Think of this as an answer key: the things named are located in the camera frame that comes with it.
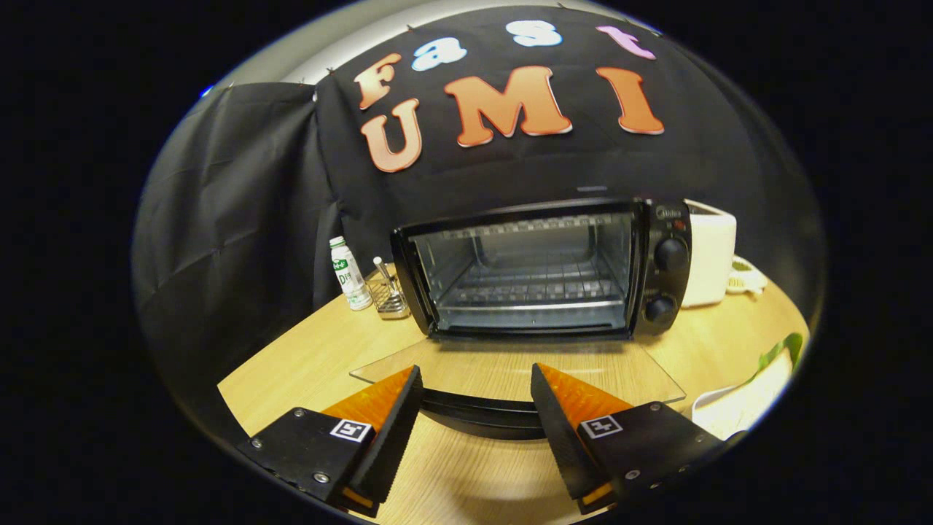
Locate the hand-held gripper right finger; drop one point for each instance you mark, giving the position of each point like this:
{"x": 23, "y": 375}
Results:
{"x": 557, "y": 437}

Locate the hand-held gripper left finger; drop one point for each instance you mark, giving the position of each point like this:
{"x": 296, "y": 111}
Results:
{"x": 397, "y": 437}

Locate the black toaster oven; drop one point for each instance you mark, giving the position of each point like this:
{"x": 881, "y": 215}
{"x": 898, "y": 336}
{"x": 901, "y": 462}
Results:
{"x": 667, "y": 281}

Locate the lettuce sandwich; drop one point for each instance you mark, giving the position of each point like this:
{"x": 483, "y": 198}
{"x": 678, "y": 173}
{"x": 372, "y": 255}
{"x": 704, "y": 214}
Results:
{"x": 780, "y": 350}

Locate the white pop-up toaster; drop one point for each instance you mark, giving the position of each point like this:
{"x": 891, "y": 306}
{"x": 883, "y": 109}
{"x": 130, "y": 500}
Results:
{"x": 711, "y": 255}

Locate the white plate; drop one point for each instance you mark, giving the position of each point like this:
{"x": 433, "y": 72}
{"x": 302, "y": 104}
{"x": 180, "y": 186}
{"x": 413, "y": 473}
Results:
{"x": 711, "y": 412}

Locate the white bottle green label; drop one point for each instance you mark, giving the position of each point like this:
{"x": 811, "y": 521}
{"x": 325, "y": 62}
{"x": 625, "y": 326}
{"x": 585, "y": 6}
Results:
{"x": 350, "y": 281}

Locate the white tipped utensil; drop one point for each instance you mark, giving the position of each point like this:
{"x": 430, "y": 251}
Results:
{"x": 380, "y": 264}

